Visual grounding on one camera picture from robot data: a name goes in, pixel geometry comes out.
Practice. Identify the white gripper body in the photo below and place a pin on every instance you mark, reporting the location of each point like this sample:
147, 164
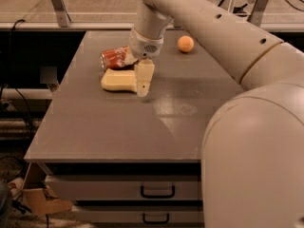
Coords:
142, 47

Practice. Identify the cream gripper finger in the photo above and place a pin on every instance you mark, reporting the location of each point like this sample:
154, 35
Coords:
129, 59
144, 71

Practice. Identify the yellow wavy sponge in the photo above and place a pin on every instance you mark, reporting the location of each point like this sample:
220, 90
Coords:
116, 80

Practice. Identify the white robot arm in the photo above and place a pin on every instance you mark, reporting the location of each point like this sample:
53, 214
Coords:
252, 157

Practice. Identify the red coke can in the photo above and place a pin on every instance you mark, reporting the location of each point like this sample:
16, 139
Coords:
113, 58

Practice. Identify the orange ball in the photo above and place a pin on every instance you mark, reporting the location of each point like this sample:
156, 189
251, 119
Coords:
185, 44

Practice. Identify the grey drawer cabinet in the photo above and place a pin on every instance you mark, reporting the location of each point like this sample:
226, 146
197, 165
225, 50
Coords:
90, 131

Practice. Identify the upper grey drawer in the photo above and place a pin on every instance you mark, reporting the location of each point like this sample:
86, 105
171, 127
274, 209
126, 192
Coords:
121, 187

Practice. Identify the grey drawer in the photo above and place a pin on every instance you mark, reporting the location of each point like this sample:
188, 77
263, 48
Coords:
121, 187
133, 214

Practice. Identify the lower grey drawer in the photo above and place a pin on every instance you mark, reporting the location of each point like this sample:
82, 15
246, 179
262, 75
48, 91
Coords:
133, 214

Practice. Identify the cardboard box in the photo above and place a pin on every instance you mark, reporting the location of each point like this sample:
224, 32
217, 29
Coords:
40, 198

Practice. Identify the left metal bracket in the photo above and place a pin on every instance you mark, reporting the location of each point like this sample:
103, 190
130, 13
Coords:
62, 16

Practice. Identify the metal bracket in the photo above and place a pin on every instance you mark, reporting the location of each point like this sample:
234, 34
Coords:
62, 16
257, 12

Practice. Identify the black upper drawer handle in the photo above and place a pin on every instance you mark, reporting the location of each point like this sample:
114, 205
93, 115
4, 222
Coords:
157, 193

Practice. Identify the black drawer handle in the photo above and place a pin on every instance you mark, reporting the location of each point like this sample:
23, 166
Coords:
155, 219
157, 193

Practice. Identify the right metal bracket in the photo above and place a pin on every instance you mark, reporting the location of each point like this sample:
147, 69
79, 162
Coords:
257, 12

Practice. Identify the black lower drawer handle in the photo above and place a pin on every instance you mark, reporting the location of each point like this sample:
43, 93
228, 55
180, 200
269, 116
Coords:
155, 219

